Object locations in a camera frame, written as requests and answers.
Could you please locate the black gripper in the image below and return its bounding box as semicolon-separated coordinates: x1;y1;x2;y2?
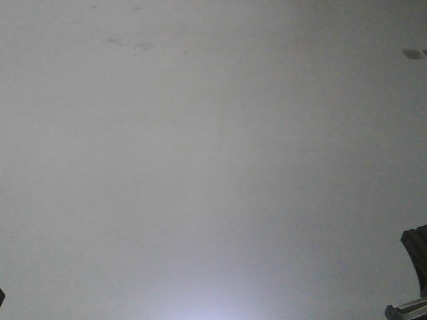
384;225;426;320

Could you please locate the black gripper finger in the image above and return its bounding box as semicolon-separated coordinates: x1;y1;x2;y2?
0;289;5;307

